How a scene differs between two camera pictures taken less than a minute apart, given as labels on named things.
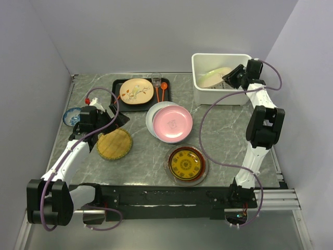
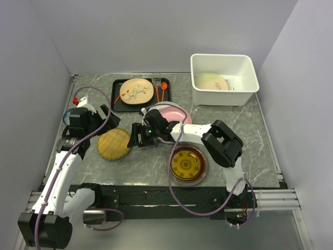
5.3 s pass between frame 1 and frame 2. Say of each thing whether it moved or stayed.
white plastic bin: stayed
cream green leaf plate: moved
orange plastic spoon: stayed
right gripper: moved
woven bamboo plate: stayed
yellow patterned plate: stayed
